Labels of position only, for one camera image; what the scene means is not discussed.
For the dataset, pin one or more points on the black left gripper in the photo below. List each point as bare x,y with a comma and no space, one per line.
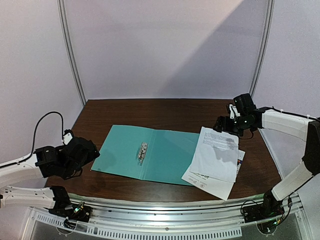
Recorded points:
94,154

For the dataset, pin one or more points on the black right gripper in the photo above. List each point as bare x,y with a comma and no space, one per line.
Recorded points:
223,122

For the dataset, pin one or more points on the white printed text sheets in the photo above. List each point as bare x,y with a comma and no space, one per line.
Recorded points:
216,155

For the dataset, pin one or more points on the teal file folder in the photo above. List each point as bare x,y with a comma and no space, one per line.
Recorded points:
169,154

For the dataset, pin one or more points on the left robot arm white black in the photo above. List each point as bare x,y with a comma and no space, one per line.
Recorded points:
24,169

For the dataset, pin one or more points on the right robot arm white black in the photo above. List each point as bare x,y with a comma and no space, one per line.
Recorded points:
282,131

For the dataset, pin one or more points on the metal folder clip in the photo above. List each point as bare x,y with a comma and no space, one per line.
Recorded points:
142,152

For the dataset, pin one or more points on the colourful printed brochure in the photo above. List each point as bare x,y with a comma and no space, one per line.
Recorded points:
213,186

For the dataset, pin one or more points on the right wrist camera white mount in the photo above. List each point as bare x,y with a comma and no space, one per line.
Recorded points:
232,111

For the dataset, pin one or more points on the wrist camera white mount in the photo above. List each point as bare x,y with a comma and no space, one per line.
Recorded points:
232,111
67,136

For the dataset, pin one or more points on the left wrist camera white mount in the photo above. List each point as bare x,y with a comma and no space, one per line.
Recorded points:
67,136

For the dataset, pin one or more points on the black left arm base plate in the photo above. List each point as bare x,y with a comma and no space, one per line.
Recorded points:
72,211

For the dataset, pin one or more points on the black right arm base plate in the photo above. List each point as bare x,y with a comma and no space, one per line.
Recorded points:
253,212

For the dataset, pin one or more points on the aluminium front rail frame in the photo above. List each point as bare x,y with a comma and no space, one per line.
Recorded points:
141,220

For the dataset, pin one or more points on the right aluminium wall post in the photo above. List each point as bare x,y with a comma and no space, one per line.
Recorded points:
262,47

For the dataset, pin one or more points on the aluminium wall post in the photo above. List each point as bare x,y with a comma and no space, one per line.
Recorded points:
61,5
262,47

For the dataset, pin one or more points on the left aluminium wall post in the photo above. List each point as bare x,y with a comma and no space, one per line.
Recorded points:
61,5

